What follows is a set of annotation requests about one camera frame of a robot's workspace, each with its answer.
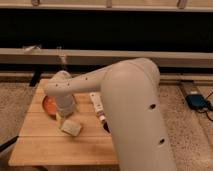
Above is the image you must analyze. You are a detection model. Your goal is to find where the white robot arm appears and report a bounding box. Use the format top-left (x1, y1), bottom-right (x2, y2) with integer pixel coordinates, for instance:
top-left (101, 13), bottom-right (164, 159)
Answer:
top-left (44, 58), bottom-right (177, 171)

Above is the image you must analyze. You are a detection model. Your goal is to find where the orange ceramic bowl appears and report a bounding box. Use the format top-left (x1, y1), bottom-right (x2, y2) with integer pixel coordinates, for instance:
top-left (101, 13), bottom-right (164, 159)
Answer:
top-left (42, 96), bottom-right (57, 117)

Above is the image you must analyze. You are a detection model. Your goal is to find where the beige sponge block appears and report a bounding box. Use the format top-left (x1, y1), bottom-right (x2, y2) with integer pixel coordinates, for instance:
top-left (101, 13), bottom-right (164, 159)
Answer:
top-left (61, 120), bottom-right (82, 136)

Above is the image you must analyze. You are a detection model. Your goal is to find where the wooden table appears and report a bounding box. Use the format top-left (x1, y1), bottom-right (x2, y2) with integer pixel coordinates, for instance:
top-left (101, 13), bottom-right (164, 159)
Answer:
top-left (9, 79), bottom-right (117, 166)

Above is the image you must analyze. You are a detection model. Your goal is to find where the blue device on floor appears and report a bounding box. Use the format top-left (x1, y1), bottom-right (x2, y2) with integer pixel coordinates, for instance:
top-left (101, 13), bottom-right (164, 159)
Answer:
top-left (186, 94), bottom-right (208, 110)

